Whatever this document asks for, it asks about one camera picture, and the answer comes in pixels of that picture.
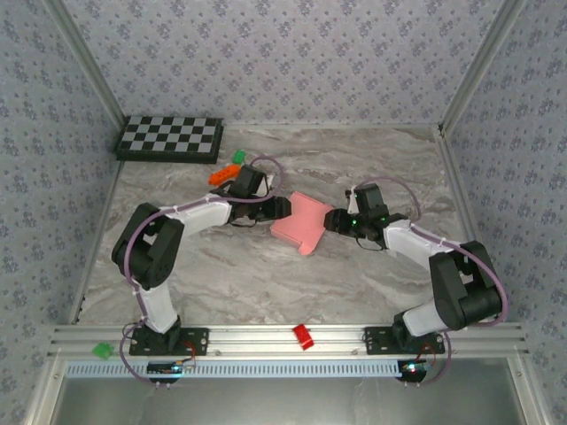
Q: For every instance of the orange toy block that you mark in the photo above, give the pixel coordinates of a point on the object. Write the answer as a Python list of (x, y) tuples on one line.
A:
[(221, 175)]

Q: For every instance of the pink paper box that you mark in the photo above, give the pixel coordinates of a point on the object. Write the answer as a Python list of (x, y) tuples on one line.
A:
[(301, 217)]

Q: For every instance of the aluminium frame rail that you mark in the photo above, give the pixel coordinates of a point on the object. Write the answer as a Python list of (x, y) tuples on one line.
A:
[(332, 126), (90, 265), (461, 199)]

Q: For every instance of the black white checkerboard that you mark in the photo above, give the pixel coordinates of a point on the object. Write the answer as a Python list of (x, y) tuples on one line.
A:
[(168, 139)]

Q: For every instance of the red toy block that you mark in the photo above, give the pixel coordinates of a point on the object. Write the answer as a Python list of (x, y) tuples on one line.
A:
[(303, 337)]

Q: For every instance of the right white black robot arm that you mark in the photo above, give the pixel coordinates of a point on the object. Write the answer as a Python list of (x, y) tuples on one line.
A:
[(412, 242)]

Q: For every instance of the aluminium frame post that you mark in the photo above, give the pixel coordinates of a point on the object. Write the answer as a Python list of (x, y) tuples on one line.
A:
[(91, 66), (479, 66)]

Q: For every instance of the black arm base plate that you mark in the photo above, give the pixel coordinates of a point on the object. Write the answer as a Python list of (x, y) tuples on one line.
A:
[(195, 341), (376, 343)]

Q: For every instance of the green toy block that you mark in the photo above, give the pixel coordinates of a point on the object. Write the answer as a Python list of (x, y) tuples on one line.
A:
[(239, 156), (103, 351)]

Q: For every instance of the small circuit board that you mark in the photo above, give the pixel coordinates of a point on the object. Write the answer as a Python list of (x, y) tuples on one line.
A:
[(164, 367), (412, 371)]

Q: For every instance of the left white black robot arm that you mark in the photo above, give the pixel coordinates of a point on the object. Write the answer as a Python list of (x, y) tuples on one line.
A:
[(204, 219)]

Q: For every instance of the grey metal panel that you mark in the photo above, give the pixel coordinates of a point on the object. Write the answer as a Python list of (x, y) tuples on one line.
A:
[(283, 403)]

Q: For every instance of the wide aluminium mounting rail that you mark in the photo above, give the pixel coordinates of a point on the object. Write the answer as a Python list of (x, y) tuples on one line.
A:
[(257, 338)]

